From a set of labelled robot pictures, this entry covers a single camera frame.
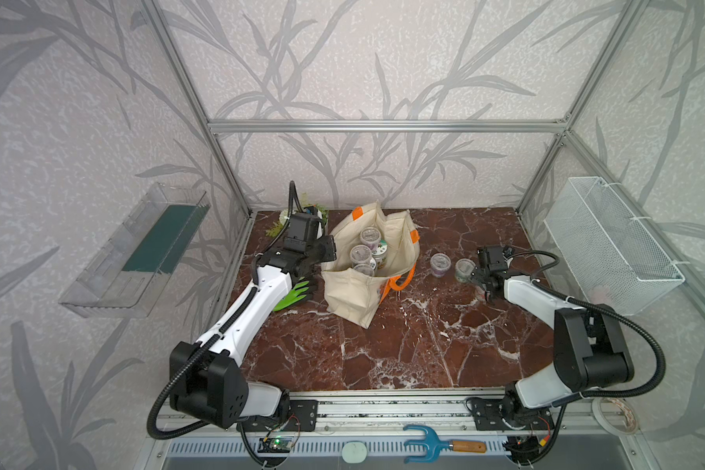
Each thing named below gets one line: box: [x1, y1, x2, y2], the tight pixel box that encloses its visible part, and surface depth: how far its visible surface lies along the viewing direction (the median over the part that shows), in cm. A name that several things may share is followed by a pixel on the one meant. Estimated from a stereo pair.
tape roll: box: [591, 398, 640, 436], surface depth 74 cm
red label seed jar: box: [349, 243, 377, 270], surface depth 91 cm
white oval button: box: [341, 441, 368, 464], surface depth 69 cm
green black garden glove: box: [272, 281, 310, 313], surface depth 96 cm
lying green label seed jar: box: [372, 238, 388, 270], surface depth 100 cm
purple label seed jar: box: [429, 252, 452, 279], surface depth 101 cm
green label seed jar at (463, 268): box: [454, 258, 476, 283], surface depth 98 cm
